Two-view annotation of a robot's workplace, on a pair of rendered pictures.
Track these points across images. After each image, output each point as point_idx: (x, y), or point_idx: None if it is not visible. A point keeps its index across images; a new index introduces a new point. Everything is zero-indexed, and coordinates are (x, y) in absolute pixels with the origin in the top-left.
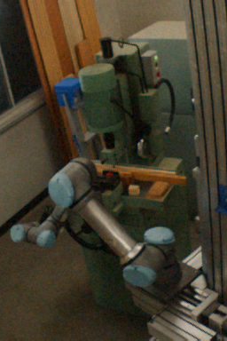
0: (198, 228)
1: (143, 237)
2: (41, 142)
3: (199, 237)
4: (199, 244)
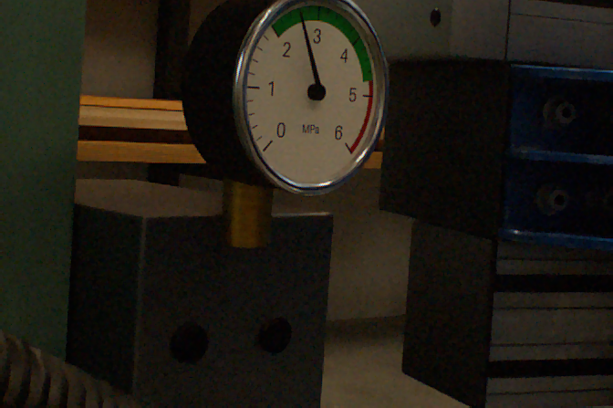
0: None
1: (32, 106)
2: None
3: (540, 67)
4: (539, 153)
